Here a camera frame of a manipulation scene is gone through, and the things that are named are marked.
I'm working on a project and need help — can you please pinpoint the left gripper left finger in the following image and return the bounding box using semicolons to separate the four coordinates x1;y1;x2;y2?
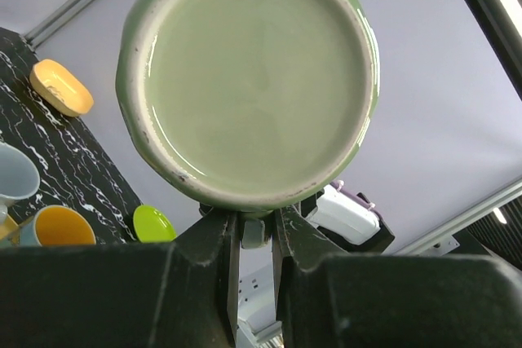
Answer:
1;209;240;347

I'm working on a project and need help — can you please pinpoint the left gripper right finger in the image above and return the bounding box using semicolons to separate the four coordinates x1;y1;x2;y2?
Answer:
273;206;521;347

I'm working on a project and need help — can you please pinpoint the beige mug blue inside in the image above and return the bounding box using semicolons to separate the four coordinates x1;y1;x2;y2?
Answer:
17;205;97;246

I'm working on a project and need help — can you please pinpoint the white footed mug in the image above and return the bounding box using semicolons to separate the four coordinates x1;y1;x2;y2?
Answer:
1;142;40;224

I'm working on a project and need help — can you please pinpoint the light green mug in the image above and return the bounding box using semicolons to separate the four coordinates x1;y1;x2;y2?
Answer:
113;0;381;249

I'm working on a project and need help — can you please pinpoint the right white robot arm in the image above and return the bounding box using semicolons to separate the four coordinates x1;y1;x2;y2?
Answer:
237;180;395;347

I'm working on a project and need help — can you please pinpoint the lime green plate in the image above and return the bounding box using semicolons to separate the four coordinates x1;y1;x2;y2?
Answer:
132;205;177;243

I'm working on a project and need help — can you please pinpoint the orange rectangular tray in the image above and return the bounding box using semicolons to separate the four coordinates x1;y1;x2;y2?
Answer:
0;215;20;249

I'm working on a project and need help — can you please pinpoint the orange square dish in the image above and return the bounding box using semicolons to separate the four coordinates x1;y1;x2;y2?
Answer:
29;59;94;117

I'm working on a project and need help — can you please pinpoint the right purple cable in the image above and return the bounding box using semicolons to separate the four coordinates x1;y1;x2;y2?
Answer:
330;179;383;222

